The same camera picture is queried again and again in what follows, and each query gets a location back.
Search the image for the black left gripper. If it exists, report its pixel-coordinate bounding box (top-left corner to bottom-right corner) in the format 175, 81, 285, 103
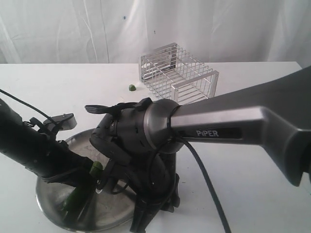
42, 140, 94, 187

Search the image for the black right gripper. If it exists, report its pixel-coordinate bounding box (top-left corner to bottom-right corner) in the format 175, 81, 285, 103
129, 152, 180, 233

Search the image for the round stainless steel plate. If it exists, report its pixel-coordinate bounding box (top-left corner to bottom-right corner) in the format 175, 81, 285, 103
35, 128, 137, 231

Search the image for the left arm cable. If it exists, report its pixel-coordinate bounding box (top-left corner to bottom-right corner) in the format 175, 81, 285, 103
0, 88, 61, 127

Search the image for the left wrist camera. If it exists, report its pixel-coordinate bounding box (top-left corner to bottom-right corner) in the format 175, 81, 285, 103
43, 113, 77, 132

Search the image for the white backdrop curtain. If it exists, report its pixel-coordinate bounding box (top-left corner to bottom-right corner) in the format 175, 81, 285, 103
0, 0, 311, 67

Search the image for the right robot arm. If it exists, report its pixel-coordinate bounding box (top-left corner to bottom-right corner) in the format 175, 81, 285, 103
85, 67, 311, 233

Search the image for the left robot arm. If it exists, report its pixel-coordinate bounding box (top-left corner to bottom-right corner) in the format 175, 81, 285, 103
0, 100, 95, 187

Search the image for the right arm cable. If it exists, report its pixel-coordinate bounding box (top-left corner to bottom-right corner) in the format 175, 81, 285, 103
179, 140, 231, 233

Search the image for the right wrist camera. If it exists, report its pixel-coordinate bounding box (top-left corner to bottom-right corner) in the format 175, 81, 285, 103
96, 164, 118, 194

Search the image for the cucumber end piece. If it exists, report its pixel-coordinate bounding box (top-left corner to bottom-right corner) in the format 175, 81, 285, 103
128, 84, 137, 91

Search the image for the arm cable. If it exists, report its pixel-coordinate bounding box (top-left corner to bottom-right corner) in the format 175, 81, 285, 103
179, 140, 231, 233
0, 88, 61, 127

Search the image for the wire metal utensil rack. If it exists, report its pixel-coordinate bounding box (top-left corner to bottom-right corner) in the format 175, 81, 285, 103
139, 43, 219, 105

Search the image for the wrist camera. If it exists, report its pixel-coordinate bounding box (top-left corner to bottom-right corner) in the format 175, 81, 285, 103
96, 164, 118, 194
43, 113, 77, 132

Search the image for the green cucumber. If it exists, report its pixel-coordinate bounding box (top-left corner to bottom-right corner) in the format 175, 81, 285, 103
62, 161, 103, 214

